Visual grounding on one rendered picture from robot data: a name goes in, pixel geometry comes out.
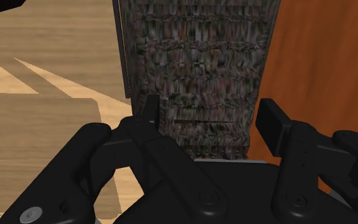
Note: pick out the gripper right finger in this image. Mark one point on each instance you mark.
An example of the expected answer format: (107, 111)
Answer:
(296, 161)

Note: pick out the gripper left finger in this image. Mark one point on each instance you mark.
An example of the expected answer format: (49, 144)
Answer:
(73, 173)

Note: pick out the orange-brown wooden furniture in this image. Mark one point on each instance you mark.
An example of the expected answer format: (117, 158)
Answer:
(321, 56)

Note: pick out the patterned robot stand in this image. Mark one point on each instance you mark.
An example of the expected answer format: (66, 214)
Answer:
(203, 62)

